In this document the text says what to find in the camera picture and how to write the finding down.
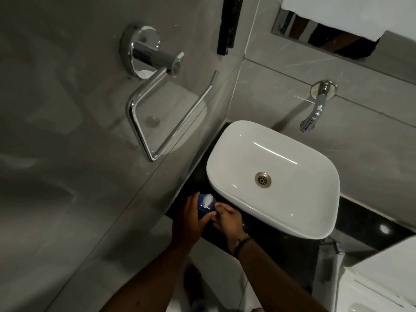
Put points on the person's right hand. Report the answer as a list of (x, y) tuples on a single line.
[(232, 225)]

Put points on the person's left hand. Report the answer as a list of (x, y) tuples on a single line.
[(187, 225)]

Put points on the person's right fingers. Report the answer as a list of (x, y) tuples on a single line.
[(226, 211)]

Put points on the person's left thumb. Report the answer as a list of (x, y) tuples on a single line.
[(206, 219)]

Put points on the blue bottle with white cap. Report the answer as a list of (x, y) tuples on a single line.
[(204, 206)]

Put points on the person's right forearm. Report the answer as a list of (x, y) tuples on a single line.
[(276, 279)]

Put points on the person's left forearm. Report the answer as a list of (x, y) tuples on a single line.
[(152, 282)]

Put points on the black wrist band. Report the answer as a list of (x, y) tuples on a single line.
[(241, 245)]

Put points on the metal sink drain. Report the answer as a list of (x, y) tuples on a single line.
[(263, 179)]

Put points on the white ceramic sink basin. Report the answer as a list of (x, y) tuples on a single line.
[(292, 165)]

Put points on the white bidet sprayer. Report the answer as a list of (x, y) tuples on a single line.
[(330, 256)]

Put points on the white toilet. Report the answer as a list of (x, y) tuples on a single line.
[(383, 279)]

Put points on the white towel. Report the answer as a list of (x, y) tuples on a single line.
[(351, 12)]

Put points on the chrome wall faucet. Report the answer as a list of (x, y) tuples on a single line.
[(318, 105)]

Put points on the black wall bracket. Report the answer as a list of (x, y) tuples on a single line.
[(230, 24)]

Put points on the wall mirror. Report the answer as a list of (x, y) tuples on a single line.
[(328, 37)]

